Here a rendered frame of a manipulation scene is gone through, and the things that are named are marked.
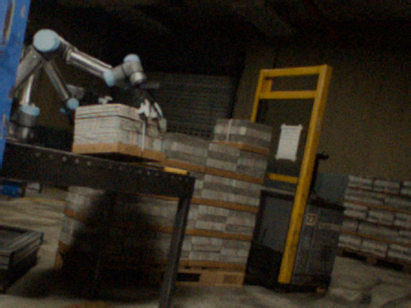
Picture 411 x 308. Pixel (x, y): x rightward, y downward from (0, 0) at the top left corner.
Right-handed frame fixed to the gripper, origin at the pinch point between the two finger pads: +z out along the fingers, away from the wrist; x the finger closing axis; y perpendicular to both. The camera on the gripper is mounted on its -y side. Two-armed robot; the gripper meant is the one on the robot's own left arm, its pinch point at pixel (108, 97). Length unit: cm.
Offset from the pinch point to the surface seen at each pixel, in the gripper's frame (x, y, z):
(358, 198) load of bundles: -175, 55, 480
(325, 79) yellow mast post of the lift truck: 40, -56, 155
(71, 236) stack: 40, 93, -19
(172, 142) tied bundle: 36, 19, 39
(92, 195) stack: 54, 61, -16
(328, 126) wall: -370, -46, 568
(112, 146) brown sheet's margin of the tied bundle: 133, 19, -41
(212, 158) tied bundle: 39, 23, 73
